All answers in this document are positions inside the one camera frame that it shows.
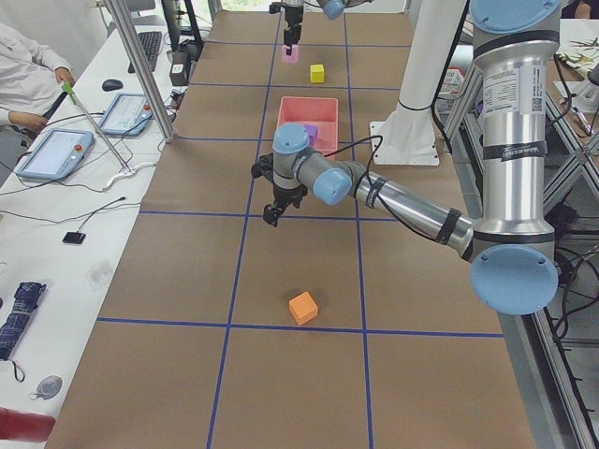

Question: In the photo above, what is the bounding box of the blue teach pendant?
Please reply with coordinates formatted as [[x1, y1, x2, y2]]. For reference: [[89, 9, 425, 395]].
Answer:
[[99, 93, 153, 137], [16, 129, 95, 181]]

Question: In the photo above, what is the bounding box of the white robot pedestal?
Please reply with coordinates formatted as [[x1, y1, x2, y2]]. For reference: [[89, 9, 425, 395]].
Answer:
[[371, 0, 467, 167]]

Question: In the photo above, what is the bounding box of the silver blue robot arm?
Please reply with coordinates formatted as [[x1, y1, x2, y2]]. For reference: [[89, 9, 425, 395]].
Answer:
[[269, 0, 364, 50], [251, 1, 562, 315]]

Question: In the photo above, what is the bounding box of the yellow foam block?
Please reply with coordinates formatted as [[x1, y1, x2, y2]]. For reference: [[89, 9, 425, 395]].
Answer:
[[309, 64, 326, 84]]

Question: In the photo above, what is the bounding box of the black box device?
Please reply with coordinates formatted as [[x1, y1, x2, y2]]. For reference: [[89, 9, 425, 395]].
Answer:
[[169, 41, 200, 87]]

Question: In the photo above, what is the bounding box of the folded blue umbrella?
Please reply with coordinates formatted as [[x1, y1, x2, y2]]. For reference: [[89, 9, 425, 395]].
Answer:
[[1, 282, 47, 361]]

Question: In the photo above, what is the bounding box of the black computer mouse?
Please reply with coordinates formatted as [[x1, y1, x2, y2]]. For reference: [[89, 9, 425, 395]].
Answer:
[[101, 79, 124, 92]]

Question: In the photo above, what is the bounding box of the black keyboard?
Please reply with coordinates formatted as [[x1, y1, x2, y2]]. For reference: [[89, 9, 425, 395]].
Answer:
[[138, 31, 163, 72]]

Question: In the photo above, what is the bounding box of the near blue teach pendant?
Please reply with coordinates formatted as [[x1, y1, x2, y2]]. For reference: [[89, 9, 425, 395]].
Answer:
[[16, 129, 95, 181]]

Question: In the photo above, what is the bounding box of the green tipped metal rod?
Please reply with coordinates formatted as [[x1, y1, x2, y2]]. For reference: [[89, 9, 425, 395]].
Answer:
[[62, 80, 134, 175]]

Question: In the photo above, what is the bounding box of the aluminium frame post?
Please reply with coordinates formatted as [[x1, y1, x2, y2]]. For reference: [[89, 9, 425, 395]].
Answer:
[[105, 0, 175, 143]]

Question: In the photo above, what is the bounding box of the person in white shirt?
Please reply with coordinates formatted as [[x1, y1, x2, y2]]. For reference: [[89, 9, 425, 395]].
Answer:
[[1, 24, 76, 138]]

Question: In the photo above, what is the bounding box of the purple foam block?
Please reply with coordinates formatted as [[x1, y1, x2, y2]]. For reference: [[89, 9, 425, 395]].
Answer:
[[303, 123, 319, 147]]

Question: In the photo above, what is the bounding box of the red cylinder object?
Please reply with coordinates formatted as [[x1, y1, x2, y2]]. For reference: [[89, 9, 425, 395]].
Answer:
[[1, 407, 55, 442]]

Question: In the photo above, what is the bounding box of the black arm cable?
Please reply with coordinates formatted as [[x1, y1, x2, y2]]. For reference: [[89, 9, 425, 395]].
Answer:
[[322, 135, 450, 239]]

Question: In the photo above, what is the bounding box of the pink foam block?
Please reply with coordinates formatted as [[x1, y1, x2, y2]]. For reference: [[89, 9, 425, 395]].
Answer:
[[281, 44, 300, 64]]

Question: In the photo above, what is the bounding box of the small black square device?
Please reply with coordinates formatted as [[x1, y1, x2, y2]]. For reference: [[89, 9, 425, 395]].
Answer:
[[62, 231, 86, 245]]

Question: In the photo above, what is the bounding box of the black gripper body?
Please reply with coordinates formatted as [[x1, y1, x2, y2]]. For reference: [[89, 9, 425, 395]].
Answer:
[[281, 0, 304, 28], [271, 184, 309, 210]]

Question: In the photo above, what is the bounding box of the orange foam block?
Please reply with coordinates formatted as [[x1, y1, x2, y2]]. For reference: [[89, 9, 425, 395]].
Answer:
[[288, 292, 319, 326]]

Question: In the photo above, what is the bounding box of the pink plastic bin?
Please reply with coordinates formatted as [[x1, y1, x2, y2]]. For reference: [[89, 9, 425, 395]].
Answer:
[[276, 96, 339, 154]]

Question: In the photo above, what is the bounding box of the far blue teach pendant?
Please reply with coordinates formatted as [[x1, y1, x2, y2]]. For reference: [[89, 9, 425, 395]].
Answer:
[[99, 93, 153, 137]]

